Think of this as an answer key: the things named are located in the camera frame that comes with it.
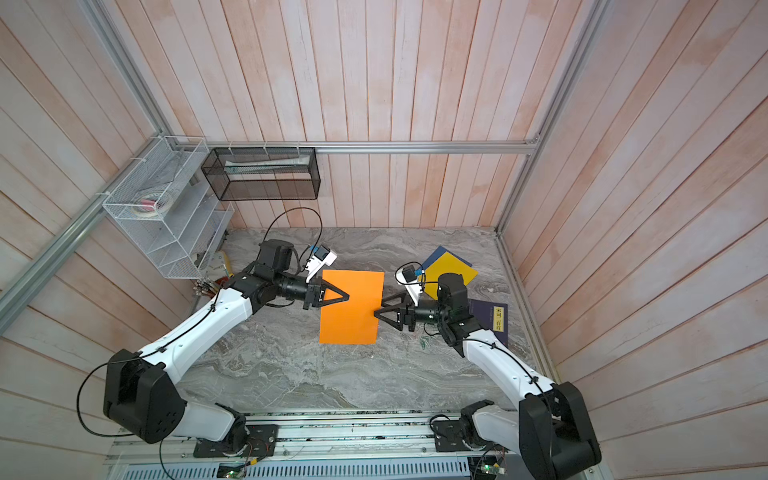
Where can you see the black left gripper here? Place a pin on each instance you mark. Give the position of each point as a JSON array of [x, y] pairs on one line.
[[327, 285]]

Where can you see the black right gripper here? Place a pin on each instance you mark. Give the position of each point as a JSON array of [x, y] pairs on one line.
[[392, 308]]

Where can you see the orange paper document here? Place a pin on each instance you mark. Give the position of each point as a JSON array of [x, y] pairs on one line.
[[352, 322]]

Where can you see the yellow paper document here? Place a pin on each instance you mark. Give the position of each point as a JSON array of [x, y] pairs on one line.
[[446, 264]]

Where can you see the blue paper document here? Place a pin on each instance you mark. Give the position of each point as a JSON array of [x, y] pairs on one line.
[[439, 252]]

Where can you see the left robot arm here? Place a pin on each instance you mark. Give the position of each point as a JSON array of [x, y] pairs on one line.
[[140, 388]]

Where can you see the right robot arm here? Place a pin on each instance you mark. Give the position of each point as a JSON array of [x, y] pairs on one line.
[[550, 428]]

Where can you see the dark navy book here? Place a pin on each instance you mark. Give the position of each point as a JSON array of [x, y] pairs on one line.
[[492, 316]]

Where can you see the paper in black basket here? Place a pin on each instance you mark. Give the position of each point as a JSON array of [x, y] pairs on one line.
[[261, 167]]

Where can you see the tape roll in shelf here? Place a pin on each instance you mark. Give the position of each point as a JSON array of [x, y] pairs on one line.
[[151, 204]]

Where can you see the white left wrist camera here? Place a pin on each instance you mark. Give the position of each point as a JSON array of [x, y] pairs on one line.
[[320, 257]]

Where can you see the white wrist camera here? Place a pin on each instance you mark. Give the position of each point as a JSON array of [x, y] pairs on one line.
[[320, 257], [410, 277]]

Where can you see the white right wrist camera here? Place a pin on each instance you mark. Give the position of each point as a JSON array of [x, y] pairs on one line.
[[410, 277]]

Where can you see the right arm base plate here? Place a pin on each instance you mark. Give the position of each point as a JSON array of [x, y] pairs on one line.
[[458, 436]]

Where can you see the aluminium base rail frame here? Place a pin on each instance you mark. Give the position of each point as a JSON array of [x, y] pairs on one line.
[[331, 444]]

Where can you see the black wire mesh basket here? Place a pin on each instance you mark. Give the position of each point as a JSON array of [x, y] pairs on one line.
[[299, 185]]

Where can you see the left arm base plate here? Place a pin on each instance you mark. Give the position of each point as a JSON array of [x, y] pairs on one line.
[[253, 441]]

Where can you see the white wire mesh shelf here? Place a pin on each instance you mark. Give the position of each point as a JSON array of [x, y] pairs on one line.
[[168, 209]]

